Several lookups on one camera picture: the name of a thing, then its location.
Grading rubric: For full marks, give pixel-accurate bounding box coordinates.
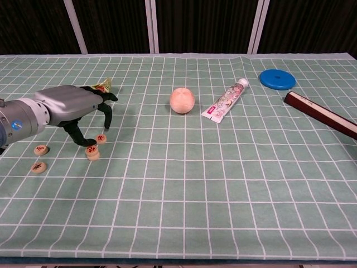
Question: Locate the white partition frame post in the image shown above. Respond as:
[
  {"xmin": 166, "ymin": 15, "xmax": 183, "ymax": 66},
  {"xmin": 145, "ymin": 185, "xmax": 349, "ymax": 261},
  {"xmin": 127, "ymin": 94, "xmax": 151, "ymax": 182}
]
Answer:
[
  {"xmin": 62, "ymin": 0, "xmax": 89, "ymax": 54},
  {"xmin": 247, "ymin": 0, "xmax": 271, "ymax": 54},
  {"xmin": 144, "ymin": 0, "xmax": 160, "ymax": 54}
]

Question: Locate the peach coloured ball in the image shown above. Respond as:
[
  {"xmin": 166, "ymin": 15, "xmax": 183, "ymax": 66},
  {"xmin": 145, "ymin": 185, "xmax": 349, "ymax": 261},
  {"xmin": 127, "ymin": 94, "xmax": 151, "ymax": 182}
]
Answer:
[{"xmin": 169, "ymin": 87, "xmax": 195, "ymax": 115}]

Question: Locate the green white-grid tablecloth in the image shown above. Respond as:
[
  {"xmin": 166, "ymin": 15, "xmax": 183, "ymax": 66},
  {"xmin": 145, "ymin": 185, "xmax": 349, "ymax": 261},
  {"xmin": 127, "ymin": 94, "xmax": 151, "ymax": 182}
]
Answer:
[{"xmin": 0, "ymin": 52, "xmax": 357, "ymax": 259}]

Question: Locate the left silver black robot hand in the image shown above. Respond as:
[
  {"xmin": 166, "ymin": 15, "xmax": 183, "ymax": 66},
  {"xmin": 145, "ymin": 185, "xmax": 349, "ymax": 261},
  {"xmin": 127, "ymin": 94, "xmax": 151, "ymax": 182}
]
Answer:
[{"xmin": 33, "ymin": 85, "xmax": 119, "ymax": 147}]

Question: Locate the wooden chess piece black character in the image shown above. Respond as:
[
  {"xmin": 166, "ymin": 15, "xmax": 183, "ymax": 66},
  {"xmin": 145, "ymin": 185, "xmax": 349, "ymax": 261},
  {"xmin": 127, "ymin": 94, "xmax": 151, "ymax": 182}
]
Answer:
[{"xmin": 31, "ymin": 161, "xmax": 47, "ymax": 174}]

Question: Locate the blue round disc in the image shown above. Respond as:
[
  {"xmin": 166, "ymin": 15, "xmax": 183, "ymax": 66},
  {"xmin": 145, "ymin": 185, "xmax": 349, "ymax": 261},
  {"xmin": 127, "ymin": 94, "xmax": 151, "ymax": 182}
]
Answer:
[{"xmin": 258, "ymin": 69, "xmax": 297, "ymax": 91}]

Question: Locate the green yellow snack packet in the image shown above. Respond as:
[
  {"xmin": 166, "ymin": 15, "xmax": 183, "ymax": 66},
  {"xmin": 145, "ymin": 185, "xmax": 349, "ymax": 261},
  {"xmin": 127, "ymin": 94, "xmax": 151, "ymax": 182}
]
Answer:
[{"xmin": 90, "ymin": 78, "xmax": 113, "ymax": 93}]

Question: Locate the dark red long box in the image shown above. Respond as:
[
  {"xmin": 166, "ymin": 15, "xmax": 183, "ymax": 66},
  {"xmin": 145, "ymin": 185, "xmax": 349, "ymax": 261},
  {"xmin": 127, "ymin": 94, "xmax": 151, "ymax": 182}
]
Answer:
[{"xmin": 283, "ymin": 90, "xmax": 357, "ymax": 141}]

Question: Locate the floral white toothpaste tube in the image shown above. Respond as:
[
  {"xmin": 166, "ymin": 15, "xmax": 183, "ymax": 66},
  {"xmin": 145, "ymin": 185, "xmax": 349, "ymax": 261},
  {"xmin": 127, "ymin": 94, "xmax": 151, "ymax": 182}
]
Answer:
[{"xmin": 204, "ymin": 78, "xmax": 249, "ymax": 124}]

